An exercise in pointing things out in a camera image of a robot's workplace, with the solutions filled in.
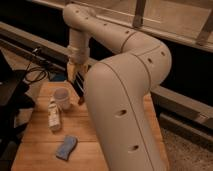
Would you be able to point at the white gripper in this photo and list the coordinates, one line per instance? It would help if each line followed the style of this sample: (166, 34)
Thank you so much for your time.
(77, 56)

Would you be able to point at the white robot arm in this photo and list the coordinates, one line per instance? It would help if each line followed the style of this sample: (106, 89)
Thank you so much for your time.
(114, 88)

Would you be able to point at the white ceramic cup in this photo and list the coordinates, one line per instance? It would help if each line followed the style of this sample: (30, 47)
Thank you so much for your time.
(62, 98)

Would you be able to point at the red brown small object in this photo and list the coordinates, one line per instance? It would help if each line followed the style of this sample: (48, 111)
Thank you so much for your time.
(80, 101)

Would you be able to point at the white plastic bottle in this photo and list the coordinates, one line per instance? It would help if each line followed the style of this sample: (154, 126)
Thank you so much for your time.
(54, 122)

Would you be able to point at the black chair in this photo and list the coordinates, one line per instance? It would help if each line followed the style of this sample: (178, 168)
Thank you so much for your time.
(13, 97)

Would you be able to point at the metal window rail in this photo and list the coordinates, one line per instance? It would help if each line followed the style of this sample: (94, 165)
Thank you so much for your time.
(186, 103)

